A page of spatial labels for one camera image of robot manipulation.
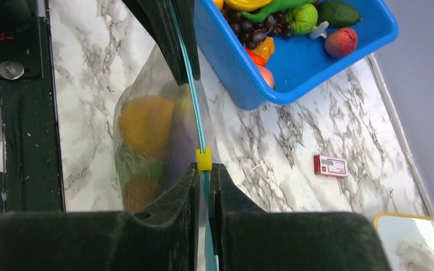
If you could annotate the blue plastic bin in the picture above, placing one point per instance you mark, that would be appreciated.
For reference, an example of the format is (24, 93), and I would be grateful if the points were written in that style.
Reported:
(298, 65)

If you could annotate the yellow toy banana bunch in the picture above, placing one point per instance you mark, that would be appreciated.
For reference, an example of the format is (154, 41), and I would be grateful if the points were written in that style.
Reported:
(242, 5)

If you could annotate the toy mushroom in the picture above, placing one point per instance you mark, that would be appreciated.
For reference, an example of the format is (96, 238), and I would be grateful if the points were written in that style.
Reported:
(319, 31)

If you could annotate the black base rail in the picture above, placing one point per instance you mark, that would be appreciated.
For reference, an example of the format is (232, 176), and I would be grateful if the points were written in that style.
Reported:
(30, 163)

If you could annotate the toy purple grapes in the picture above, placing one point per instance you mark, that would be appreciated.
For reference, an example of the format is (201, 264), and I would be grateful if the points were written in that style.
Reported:
(250, 34)

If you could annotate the brown toy kiwi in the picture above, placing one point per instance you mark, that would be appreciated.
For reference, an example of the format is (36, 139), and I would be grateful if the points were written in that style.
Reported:
(139, 192)

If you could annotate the clear zip top bag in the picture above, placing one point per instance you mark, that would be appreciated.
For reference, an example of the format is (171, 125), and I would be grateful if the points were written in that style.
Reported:
(156, 79)

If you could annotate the light green toy cabbage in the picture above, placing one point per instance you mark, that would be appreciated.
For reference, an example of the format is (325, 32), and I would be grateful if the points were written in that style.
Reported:
(302, 20)

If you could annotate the dark purple toy eggplant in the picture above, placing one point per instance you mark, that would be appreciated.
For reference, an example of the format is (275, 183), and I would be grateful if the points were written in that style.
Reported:
(182, 142)

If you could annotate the small red white box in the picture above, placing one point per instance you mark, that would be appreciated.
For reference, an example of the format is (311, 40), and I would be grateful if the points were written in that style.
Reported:
(330, 166)

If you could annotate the orange toy lemon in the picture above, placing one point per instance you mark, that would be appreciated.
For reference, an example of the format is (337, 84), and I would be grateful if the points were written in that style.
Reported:
(144, 124)

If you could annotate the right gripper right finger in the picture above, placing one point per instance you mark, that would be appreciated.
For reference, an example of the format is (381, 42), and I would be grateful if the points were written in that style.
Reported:
(246, 237)

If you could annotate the green toy chili pepper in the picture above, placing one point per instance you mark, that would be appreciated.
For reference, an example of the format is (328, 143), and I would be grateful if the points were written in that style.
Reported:
(274, 7)

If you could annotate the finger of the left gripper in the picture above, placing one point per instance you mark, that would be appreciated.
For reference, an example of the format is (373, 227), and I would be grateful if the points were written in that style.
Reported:
(185, 16)
(156, 17)

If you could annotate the green toy lettuce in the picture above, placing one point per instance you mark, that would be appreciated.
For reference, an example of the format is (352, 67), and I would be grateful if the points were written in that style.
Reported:
(133, 166)

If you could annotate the toy peach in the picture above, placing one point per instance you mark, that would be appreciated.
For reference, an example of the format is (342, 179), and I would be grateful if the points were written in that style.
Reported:
(267, 75)

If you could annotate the small whiteboard with wooden frame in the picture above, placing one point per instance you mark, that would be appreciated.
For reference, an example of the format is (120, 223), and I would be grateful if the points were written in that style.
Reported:
(408, 240)

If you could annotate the yellow toy bell pepper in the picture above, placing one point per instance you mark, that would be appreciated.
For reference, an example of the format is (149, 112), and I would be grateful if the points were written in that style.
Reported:
(265, 49)

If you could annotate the green toy avocado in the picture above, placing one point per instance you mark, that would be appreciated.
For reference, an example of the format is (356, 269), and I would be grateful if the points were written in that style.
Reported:
(338, 14)

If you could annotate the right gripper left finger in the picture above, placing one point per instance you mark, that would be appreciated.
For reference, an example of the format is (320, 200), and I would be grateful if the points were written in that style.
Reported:
(89, 243)

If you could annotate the orange wrinkled toy fruit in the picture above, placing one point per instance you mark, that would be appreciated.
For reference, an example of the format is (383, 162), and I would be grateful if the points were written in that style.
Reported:
(341, 42)

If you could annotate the orange toy carrot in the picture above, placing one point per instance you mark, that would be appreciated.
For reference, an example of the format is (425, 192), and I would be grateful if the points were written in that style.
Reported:
(256, 59)

